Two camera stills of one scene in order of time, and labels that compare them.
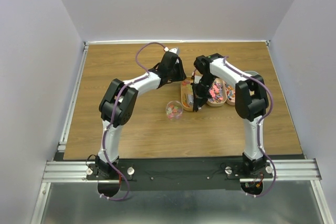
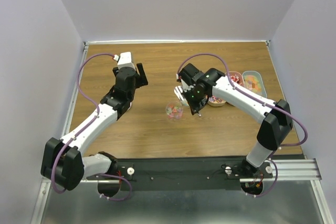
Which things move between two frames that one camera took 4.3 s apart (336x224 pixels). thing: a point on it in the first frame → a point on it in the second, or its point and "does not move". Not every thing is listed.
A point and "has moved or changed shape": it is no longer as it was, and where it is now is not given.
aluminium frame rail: (283, 170) does not move
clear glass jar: (174, 110) does not move
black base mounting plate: (177, 174) does not move
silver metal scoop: (190, 98) has moved or changed shape
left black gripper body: (177, 74) → (137, 77)
